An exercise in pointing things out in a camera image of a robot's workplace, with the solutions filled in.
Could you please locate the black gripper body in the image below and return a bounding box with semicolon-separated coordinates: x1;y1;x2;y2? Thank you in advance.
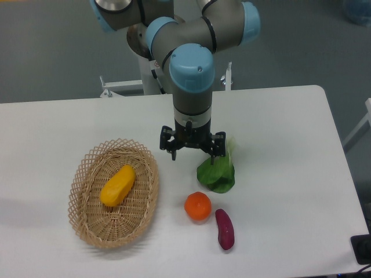
174;120;212;148

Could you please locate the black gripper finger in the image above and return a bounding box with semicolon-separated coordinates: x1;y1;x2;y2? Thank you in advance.
202;131;226;165
159;126;176;160

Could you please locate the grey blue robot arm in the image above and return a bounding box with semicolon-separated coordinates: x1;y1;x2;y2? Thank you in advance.
90;1;261;158

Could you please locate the yellow mango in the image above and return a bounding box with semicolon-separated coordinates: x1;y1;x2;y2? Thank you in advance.
100;164;136;207

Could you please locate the oval woven wicker basket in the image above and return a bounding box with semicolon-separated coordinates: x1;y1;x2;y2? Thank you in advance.
68;138;159;248

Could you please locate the green bok choy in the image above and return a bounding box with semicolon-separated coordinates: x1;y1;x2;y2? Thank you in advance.
197;137;236;193

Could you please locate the orange fruit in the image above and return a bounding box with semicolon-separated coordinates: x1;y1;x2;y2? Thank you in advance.
184;192;212;221

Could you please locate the purple sweet potato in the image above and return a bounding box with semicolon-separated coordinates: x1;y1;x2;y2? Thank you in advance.
215;208;235;251

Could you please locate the black device at table edge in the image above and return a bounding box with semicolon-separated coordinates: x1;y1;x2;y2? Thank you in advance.
350;234;370;265

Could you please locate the blue water jug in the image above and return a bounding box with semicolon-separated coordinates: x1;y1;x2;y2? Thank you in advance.
342;0;370;27

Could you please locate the white frame at right edge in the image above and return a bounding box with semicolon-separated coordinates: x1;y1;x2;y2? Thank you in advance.
342;98;370;153

